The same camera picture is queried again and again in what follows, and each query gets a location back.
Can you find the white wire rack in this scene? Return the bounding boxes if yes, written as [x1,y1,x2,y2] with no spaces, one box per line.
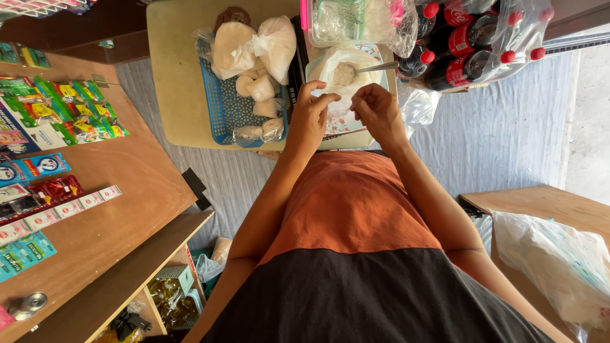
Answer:
[0,0,97,18]

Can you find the crumpled clear plastic bag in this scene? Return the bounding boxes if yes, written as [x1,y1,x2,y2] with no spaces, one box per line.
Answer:
[380,0,421,59]

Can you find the thin wooden stick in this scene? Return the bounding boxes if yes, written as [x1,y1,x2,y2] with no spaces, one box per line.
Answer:
[323,126,369,140]

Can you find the blue and white carton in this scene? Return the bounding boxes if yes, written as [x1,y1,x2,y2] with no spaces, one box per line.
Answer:
[0,101,68,155]

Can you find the blue sachet strip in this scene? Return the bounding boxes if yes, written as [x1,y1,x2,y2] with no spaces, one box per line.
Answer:
[0,153,71,187]

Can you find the heap of green sachet strips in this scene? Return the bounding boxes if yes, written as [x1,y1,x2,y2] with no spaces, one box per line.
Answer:
[0,75,130,145]

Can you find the black sachet strip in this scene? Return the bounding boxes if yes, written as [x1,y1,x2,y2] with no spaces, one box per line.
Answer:
[0,194,44,222]

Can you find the green packets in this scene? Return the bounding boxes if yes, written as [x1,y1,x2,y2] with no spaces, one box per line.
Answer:
[0,42,51,70]

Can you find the large knotted white powder bag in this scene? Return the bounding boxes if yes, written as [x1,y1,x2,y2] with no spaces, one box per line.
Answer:
[248,16,297,86]

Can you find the large white plastic bag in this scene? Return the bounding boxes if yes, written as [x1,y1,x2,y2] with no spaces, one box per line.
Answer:
[490,210,610,335]

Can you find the white and pink sachet strip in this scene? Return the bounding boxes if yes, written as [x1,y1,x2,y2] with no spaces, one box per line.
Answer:
[0,185,123,245]

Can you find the metal spoon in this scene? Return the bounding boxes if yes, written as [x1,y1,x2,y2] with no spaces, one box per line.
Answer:
[334,61,400,87]

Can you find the floral light blue tray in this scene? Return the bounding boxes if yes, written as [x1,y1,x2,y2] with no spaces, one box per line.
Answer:
[305,44,390,137]

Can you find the small white powder bag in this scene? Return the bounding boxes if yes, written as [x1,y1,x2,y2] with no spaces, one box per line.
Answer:
[253,98,285,119]
[233,125,264,145]
[261,118,286,143]
[235,74,276,103]

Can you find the black calculator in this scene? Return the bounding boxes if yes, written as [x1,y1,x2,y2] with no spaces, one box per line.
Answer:
[288,16,311,111]

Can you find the black metal bracket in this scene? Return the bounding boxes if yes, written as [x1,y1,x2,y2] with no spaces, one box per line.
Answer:
[181,167,212,211]

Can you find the person's left hand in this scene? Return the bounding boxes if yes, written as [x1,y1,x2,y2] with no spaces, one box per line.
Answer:
[285,80,342,152]

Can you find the open white plastic bag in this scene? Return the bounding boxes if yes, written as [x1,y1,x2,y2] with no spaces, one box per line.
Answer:
[321,46,385,119]

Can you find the brown powder bag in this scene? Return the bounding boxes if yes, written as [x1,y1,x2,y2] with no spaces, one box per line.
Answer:
[214,6,252,33]

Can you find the teal sachet strip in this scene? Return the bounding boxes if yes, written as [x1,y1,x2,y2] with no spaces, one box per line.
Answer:
[0,232,57,283]

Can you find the round metal knob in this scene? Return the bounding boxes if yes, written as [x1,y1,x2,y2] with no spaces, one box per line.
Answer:
[8,292,49,321]

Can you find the wooden shelf with goods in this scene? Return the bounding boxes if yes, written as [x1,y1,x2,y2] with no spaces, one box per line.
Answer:
[93,212,234,343]

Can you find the clear container with pink clips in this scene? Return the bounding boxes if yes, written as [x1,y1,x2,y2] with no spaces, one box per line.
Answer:
[300,0,406,49]

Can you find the person's right hand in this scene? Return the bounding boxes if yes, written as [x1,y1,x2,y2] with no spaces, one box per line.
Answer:
[349,83,411,149]

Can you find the metal door rail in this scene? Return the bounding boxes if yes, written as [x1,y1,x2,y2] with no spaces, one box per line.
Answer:
[542,30,610,56]

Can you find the red sachet strip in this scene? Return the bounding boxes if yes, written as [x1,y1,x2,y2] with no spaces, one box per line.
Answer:
[28,174,85,205]

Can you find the empty clear plastic bag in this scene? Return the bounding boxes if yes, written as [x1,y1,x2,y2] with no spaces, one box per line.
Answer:
[397,85,442,140]

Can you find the wrapped pack of cola bottles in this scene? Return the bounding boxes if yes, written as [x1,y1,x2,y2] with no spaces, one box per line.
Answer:
[397,0,556,92]

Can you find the blue plastic basket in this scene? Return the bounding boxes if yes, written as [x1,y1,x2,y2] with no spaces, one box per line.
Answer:
[197,38,289,146]

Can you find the orange and black shirt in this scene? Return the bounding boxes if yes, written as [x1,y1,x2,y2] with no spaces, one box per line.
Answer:
[199,150,559,343]

